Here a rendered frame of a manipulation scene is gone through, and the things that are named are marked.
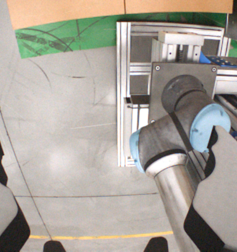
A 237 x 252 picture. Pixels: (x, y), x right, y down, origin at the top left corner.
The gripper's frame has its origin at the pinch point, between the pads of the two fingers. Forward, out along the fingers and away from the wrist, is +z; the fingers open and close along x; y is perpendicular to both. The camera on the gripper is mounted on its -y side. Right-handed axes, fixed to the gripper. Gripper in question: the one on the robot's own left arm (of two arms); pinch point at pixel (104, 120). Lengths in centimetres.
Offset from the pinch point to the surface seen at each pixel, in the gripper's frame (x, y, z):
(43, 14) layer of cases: -31, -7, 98
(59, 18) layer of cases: -23, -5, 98
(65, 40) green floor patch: -32, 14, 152
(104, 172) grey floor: -7, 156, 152
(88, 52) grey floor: -15, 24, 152
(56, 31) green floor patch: -39, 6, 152
